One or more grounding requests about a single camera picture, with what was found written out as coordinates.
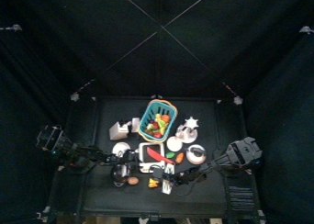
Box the red toy knife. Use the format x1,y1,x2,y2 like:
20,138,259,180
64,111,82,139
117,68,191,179
145,146,176,166

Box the white toy knife block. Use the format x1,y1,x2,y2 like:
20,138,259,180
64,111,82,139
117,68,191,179
108,119,132,141

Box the white toy spatula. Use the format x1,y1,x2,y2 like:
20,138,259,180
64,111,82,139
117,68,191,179
160,181,172,196

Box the small white round plate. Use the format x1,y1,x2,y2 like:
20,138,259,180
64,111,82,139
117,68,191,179
112,141,132,157

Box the yellow toy food piece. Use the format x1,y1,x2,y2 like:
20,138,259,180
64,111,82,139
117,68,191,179
146,177,160,189

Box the brown toy egg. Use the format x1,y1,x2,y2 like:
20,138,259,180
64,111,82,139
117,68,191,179
126,176,141,186

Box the orange toy carrot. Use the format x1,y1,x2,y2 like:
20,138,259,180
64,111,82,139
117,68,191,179
173,151,187,164

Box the small white box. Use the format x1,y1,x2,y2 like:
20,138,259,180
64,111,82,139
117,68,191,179
129,117,141,134

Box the white round lid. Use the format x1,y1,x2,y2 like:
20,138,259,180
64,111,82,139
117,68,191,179
165,136,184,153

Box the yellow toy banana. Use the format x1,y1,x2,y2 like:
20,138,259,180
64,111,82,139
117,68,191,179
153,113,168,136

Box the teal basket with orange rim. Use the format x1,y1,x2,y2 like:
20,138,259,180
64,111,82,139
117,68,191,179
137,98,179,143

